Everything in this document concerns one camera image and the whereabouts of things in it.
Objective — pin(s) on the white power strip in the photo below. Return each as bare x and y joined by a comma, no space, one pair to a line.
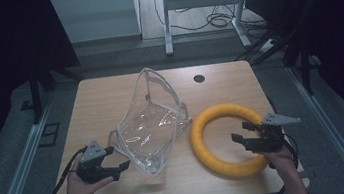
267,45

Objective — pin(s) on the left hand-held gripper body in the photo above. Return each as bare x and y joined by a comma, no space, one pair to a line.
91,154

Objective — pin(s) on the black metal stand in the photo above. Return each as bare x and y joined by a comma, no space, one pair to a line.
35,95
306,72

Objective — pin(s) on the black floor bracket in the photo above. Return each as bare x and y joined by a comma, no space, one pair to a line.
50,125

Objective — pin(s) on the silver metal floor rail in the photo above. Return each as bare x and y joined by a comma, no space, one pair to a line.
332,133
19,177

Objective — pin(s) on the person's right hand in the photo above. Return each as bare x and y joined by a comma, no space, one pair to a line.
282,161

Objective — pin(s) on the black round table grommet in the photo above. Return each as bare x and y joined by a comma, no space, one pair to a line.
199,78

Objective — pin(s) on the clear plastic bag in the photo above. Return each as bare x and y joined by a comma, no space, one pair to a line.
150,130

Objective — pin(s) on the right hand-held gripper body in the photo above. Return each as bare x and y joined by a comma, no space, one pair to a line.
271,137

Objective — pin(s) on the person's left hand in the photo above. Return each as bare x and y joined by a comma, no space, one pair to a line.
80,191

